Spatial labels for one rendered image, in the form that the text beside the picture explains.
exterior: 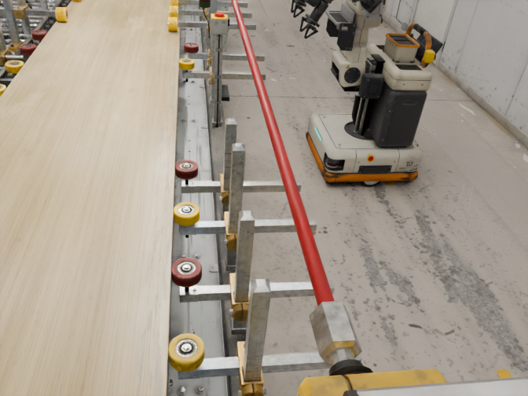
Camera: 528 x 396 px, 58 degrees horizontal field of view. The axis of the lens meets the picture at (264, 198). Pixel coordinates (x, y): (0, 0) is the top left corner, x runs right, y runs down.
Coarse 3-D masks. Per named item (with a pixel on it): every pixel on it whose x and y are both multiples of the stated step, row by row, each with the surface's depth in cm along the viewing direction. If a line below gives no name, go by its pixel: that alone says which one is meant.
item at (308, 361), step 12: (204, 360) 110; (216, 360) 111; (228, 360) 111; (264, 360) 112; (276, 360) 112; (288, 360) 112; (300, 360) 112; (312, 360) 113; (360, 360) 114; (180, 372) 107; (192, 372) 108; (204, 372) 109; (216, 372) 110; (228, 372) 110; (264, 372) 112
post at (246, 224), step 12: (240, 216) 111; (252, 216) 111; (240, 228) 112; (252, 228) 112; (240, 240) 114; (252, 240) 115; (240, 252) 117; (240, 264) 119; (240, 276) 121; (240, 288) 124; (240, 300) 127; (240, 324) 133
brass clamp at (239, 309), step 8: (232, 280) 133; (232, 288) 130; (232, 296) 128; (248, 296) 129; (232, 304) 127; (240, 304) 126; (248, 304) 127; (232, 312) 127; (240, 312) 125; (240, 320) 127
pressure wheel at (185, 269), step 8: (176, 264) 126; (184, 264) 126; (192, 264) 126; (200, 264) 127; (176, 272) 123; (184, 272) 124; (192, 272) 124; (200, 272) 125; (176, 280) 123; (184, 280) 122; (192, 280) 123
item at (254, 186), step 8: (184, 184) 169; (192, 184) 169; (200, 184) 170; (208, 184) 170; (216, 184) 171; (248, 184) 172; (256, 184) 173; (264, 184) 173; (272, 184) 173; (280, 184) 174; (184, 192) 169; (192, 192) 170
